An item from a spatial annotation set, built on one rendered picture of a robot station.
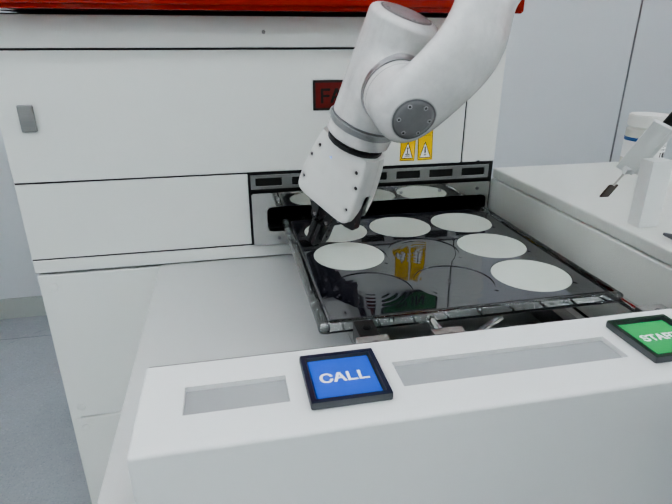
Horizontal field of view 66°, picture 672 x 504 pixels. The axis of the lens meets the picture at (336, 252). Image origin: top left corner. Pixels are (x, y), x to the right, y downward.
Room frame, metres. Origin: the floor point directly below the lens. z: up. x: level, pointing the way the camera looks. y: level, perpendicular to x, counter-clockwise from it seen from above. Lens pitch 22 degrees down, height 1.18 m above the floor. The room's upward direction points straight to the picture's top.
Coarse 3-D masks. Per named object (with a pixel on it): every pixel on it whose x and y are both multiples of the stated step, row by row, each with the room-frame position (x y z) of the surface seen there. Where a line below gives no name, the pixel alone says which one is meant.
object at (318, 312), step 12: (288, 228) 0.79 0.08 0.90; (288, 240) 0.75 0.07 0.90; (300, 252) 0.69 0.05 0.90; (300, 264) 0.65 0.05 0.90; (300, 276) 0.62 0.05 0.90; (312, 288) 0.57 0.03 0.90; (312, 300) 0.54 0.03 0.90; (312, 312) 0.52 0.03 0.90; (324, 312) 0.52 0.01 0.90; (324, 324) 0.49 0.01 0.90
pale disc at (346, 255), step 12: (324, 252) 0.69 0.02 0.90; (336, 252) 0.69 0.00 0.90; (348, 252) 0.69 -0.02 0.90; (360, 252) 0.69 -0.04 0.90; (372, 252) 0.69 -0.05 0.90; (324, 264) 0.65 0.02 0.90; (336, 264) 0.65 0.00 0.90; (348, 264) 0.65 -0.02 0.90; (360, 264) 0.65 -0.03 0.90; (372, 264) 0.65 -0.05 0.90
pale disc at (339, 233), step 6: (306, 228) 0.80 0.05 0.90; (336, 228) 0.80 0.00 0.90; (342, 228) 0.80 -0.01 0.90; (360, 228) 0.80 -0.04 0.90; (306, 234) 0.77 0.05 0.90; (336, 234) 0.77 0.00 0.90; (342, 234) 0.77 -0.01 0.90; (348, 234) 0.77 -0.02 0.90; (354, 234) 0.77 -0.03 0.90; (360, 234) 0.77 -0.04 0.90; (330, 240) 0.74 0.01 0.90; (336, 240) 0.74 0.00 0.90; (342, 240) 0.74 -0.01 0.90; (348, 240) 0.74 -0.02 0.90
